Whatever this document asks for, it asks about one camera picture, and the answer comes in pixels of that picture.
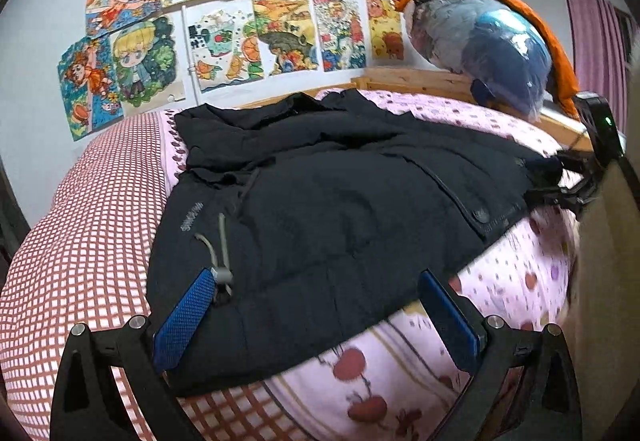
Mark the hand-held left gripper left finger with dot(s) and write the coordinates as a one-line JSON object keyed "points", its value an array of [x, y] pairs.
{"points": [[182, 321]]}

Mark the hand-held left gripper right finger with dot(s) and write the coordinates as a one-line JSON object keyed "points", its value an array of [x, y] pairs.
{"points": [[447, 321]]}

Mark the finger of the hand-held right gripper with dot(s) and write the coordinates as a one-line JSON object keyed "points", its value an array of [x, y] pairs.
{"points": [[555, 197], [550, 167]]}

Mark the black padded jacket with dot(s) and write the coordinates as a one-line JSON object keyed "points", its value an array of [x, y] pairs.
{"points": [[325, 221]]}

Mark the person's right forearm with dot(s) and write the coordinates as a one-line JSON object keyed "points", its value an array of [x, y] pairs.
{"points": [[610, 281]]}

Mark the pink apple-print quilt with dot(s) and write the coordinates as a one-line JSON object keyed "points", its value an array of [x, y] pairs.
{"points": [[400, 391]]}

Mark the pink curtain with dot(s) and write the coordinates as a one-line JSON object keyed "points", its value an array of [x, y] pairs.
{"points": [[595, 36]]}

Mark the bagged bedding bundle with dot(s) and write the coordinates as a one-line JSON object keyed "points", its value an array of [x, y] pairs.
{"points": [[550, 48]]}

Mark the red checked bed sheet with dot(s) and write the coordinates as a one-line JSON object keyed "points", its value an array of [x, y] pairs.
{"points": [[85, 246]]}

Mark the bagged blue bedding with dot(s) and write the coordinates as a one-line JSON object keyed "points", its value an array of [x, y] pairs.
{"points": [[480, 46]]}

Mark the wooden bed frame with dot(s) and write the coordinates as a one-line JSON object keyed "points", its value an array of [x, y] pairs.
{"points": [[425, 78]]}

